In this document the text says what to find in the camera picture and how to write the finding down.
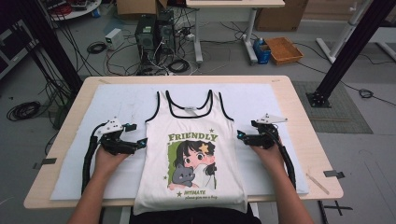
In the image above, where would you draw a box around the white desk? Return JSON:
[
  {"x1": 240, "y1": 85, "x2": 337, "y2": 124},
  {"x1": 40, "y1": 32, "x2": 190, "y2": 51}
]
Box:
[{"x1": 185, "y1": 0, "x2": 286, "y2": 65}]

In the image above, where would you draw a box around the white cartoon print tank top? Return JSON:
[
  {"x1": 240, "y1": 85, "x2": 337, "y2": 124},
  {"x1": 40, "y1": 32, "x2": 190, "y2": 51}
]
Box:
[{"x1": 133, "y1": 89, "x2": 249, "y2": 217}]

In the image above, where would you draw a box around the person's left hand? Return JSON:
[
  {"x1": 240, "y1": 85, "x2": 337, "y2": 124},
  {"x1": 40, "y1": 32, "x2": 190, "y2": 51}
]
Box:
[{"x1": 93, "y1": 146, "x2": 132, "y2": 178}]

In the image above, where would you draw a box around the blue box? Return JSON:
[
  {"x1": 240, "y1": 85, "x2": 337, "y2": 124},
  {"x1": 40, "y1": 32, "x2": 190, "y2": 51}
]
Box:
[{"x1": 252, "y1": 37, "x2": 272, "y2": 64}]

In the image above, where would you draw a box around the grey floor mat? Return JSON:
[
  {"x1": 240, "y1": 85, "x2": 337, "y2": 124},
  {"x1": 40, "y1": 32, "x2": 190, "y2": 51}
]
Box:
[{"x1": 292, "y1": 80, "x2": 374, "y2": 134}]

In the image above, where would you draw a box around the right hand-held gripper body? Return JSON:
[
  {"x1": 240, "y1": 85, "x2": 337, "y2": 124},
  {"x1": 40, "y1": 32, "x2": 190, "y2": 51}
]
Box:
[{"x1": 247, "y1": 113, "x2": 289, "y2": 150}]

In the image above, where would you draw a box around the large cardboard box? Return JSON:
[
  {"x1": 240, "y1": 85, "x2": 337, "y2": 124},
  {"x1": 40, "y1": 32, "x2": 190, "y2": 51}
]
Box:
[{"x1": 255, "y1": 0, "x2": 309, "y2": 32}]

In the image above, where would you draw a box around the open cardboard box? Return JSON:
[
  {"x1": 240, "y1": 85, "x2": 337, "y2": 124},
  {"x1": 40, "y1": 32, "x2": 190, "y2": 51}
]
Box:
[{"x1": 116, "y1": 0, "x2": 169, "y2": 21}]

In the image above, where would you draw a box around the black metal frame post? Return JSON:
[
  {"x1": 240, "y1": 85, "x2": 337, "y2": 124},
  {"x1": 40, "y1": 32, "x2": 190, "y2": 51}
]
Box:
[
  {"x1": 305, "y1": 0, "x2": 396, "y2": 108},
  {"x1": 6, "y1": 0, "x2": 83, "y2": 94}
]

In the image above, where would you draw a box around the thin wooden stick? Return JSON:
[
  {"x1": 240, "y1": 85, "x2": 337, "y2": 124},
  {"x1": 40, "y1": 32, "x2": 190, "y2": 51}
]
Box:
[{"x1": 305, "y1": 173, "x2": 331, "y2": 196}]

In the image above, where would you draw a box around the black tape piece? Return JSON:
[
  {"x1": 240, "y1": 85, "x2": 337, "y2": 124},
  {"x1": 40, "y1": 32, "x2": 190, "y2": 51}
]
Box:
[
  {"x1": 32, "y1": 157, "x2": 58, "y2": 171},
  {"x1": 322, "y1": 169, "x2": 346, "y2": 180}
]

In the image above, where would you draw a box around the coiled black cable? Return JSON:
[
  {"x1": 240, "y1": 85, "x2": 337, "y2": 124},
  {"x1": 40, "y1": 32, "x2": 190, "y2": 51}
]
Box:
[
  {"x1": 6, "y1": 101, "x2": 42, "y2": 122},
  {"x1": 86, "y1": 41, "x2": 107, "y2": 55},
  {"x1": 358, "y1": 88, "x2": 375, "y2": 99},
  {"x1": 167, "y1": 59, "x2": 191, "y2": 75}
]

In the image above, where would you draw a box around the shallow brown cardboard tray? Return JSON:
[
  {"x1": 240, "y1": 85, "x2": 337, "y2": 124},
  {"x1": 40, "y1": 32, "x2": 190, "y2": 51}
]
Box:
[{"x1": 264, "y1": 36, "x2": 304, "y2": 65}]

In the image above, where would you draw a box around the black sleeved gripper cable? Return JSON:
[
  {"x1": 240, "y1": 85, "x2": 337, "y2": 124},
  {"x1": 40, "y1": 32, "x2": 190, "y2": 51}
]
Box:
[
  {"x1": 270, "y1": 124, "x2": 297, "y2": 190},
  {"x1": 80, "y1": 122, "x2": 108, "y2": 195}
]

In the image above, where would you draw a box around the black computer tower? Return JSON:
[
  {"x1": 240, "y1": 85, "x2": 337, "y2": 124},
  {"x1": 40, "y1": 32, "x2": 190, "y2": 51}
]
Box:
[
  {"x1": 134, "y1": 14, "x2": 158, "y2": 65},
  {"x1": 156, "y1": 10, "x2": 177, "y2": 54}
]

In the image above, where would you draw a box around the white metal stand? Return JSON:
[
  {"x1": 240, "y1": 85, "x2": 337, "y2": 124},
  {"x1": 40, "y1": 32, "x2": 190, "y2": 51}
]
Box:
[{"x1": 316, "y1": 0, "x2": 375, "y2": 64}]

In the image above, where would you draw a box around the round white table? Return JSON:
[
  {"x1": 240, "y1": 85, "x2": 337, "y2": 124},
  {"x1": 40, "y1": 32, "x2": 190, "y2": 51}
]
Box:
[{"x1": 40, "y1": 0, "x2": 103, "y2": 22}]

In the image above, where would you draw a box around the person's black clothing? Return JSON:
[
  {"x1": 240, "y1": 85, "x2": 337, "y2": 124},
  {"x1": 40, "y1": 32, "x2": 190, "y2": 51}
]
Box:
[{"x1": 129, "y1": 204, "x2": 262, "y2": 224}]

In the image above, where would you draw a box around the small white device box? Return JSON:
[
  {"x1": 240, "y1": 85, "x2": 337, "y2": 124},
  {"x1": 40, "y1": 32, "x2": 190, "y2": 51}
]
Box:
[{"x1": 105, "y1": 27, "x2": 125, "y2": 50}]

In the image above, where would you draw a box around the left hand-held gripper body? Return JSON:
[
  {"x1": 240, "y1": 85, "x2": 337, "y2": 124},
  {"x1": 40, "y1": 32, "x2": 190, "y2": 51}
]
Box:
[{"x1": 92, "y1": 117, "x2": 140, "y2": 157}]

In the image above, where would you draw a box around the person's right hand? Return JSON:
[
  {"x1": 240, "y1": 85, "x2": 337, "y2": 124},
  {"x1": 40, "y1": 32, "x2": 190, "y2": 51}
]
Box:
[{"x1": 250, "y1": 138, "x2": 287, "y2": 175}]

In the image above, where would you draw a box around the white foam mat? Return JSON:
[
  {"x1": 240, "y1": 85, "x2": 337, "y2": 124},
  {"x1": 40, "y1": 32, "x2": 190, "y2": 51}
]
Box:
[{"x1": 49, "y1": 83, "x2": 310, "y2": 201}]

